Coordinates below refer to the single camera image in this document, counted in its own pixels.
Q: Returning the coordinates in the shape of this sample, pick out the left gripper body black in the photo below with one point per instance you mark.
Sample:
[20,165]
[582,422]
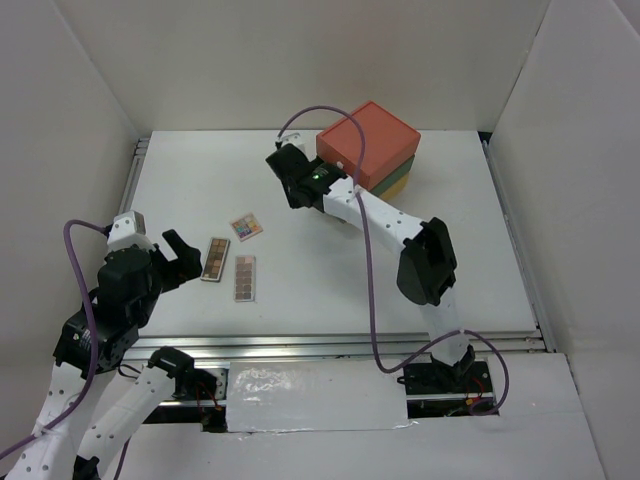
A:
[162,282]

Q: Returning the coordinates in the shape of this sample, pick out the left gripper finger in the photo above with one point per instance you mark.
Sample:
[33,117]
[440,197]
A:
[188,265]
[181,249]

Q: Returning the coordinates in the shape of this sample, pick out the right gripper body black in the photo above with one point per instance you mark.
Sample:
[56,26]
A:
[292,198]

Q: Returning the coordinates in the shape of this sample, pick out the green drawer box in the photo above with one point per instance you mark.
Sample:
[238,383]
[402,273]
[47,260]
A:
[403,169]

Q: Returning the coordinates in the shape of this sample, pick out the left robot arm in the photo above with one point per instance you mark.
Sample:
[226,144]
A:
[66,443]

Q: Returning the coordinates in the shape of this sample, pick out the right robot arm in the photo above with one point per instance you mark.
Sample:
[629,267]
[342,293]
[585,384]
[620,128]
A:
[426,259]

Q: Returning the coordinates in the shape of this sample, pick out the brown eyeshadow palette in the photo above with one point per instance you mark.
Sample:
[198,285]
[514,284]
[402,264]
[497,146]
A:
[215,259]

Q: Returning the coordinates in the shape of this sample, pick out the pink-brown eyeshadow palette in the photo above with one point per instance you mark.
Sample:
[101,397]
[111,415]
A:
[244,278]

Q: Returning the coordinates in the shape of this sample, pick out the colourful square eyeshadow palette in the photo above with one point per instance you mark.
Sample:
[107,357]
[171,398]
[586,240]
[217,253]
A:
[246,227]

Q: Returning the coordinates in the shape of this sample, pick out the yellow drawer box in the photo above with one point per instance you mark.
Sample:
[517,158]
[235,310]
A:
[395,189]

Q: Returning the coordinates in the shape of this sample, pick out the white front cover panel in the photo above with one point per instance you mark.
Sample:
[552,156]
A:
[327,395]

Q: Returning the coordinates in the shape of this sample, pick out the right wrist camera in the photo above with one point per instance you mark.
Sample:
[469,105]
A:
[295,139]

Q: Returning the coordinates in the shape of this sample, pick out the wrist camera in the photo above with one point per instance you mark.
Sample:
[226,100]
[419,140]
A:
[295,139]
[128,229]

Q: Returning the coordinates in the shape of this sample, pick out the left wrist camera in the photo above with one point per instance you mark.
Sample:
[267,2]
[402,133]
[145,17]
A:
[128,229]

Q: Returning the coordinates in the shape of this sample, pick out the aluminium table rail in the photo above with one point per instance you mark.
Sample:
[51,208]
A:
[311,291]

